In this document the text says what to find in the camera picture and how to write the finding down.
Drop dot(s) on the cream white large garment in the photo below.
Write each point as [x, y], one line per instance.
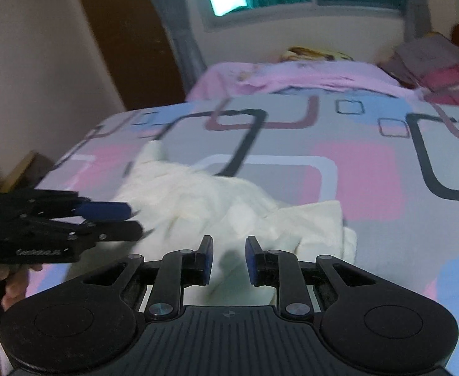
[178, 205]

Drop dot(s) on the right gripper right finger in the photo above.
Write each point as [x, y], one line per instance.
[280, 270]

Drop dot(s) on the grey curtain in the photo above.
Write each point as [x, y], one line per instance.
[417, 19]
[174, 16]

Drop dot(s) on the stack of folded clothes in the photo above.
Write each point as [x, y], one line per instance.
[430, 65]

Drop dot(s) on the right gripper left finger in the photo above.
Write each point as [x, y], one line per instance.
[176, 271]

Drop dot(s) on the pink blanket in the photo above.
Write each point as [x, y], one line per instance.
[235, 79]

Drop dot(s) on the grey curtain left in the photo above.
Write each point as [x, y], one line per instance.
[174, 16]

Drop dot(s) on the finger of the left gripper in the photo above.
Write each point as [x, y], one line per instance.
[127, 231]
[104, 211]

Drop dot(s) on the brown wooden door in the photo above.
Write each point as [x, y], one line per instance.
[136, 51]

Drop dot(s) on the grey curtain right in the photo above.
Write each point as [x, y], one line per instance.
[417, 19]

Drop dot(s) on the yellow patterned pillow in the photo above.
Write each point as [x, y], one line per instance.
[306, 54]

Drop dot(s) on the wooden bedside furniture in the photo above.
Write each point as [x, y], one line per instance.
[28, 173]

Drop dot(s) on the left hand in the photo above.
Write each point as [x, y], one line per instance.
[16, 284]

